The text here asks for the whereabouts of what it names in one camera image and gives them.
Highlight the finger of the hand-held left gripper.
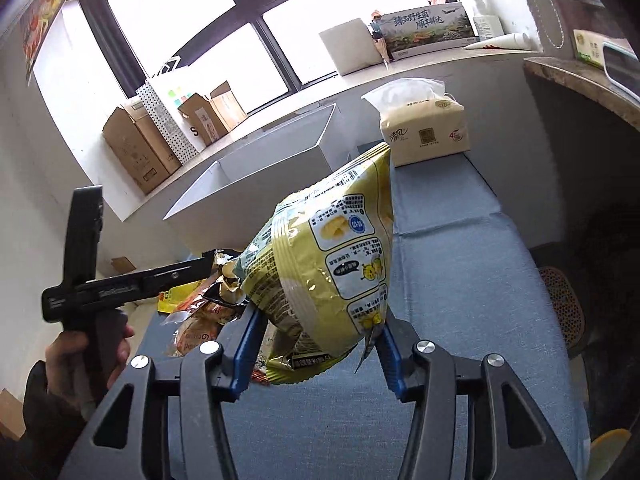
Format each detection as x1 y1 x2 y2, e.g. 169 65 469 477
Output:
100 252 221 306

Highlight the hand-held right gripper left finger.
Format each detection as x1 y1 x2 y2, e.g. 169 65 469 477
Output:
57 305 271 480

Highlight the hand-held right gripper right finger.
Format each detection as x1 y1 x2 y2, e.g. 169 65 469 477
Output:
372 310 593 480

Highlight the pile of snack packets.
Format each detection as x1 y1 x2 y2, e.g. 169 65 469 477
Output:
157 247 286 386

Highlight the yellow-green chip bag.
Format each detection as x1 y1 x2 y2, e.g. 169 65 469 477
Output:
235 141 396 386

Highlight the white cardboard box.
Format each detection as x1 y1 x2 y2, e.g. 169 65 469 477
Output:
162 103 373 261

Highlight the person's left forearm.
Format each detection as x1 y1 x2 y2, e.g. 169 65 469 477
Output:
0 360 101 480

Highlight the person's left hand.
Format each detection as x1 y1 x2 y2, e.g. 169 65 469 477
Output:
45 322 137 411

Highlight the tall brown cardboard box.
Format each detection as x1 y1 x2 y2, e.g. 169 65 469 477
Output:
102 100 182 196

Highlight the blue tablecloth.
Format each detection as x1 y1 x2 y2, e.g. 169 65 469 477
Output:
135 152 591 480

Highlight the polka dot paper bag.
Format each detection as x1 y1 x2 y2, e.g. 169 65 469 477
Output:
136 55 208 165

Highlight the open small cardboard box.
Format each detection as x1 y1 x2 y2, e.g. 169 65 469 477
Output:
177 81 249 153

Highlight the brown woven mat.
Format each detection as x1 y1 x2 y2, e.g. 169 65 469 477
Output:
537 265 586 351

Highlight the flat cardboard sheet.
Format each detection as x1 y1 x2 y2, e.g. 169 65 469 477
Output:
0 387 27 442

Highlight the stone windowsill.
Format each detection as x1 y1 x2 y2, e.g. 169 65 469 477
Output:
125 45 543 221

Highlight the tissue pack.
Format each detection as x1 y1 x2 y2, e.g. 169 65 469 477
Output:
361 77 473 168

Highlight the yellow round object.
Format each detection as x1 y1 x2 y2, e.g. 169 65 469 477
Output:
586 429 633 480

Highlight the black framed window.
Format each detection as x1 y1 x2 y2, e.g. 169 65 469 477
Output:
80 0 463 111

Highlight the white square box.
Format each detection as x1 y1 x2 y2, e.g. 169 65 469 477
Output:
319 17 383 77

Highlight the small figurine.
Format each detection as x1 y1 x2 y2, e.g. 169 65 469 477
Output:
369 10 396 66

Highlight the marble counter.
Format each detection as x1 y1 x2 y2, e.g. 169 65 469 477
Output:
522 56 640 128

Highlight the long printed gift box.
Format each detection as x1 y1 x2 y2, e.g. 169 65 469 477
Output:
377 1 478 58

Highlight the white tube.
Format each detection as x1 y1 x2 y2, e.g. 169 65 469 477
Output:
464 31 531 52

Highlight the white plastic bottle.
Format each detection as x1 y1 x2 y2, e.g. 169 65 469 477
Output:
470 0 503 41

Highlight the green and white box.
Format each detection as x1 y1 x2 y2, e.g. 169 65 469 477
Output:
572 29 608 69

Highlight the white teal-edged appliance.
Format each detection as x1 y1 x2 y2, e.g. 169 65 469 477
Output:
601 40 640 98

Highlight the grey stitched panel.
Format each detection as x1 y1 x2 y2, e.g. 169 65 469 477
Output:
507 0 640 61

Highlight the colourful wall poster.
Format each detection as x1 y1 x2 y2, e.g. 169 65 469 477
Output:
19 0 96 83

